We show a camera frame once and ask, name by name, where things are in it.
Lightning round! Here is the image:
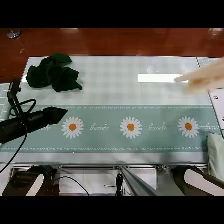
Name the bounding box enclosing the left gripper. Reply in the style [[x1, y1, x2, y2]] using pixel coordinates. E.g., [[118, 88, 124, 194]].
[[38, 106, 61, 130]]

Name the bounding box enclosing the black cable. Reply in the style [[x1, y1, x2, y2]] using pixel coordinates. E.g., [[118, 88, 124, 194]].
[[54, 175, 90, 197], [0, 97, 38, 175]]

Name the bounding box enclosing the pale green garment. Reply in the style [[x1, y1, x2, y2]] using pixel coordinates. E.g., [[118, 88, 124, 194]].
[[206, 133, 224, 183]]

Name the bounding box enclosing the dark green garment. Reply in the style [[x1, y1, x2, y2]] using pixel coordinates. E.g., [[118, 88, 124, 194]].
[[25, 52, 84, 93]]

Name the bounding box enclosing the silver frame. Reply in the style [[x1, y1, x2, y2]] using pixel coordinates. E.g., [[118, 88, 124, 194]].
[[6, 162, 214, 197]]

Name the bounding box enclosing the person's hand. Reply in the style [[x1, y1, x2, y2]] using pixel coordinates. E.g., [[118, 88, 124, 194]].
[[173, 56, 224, 95]]

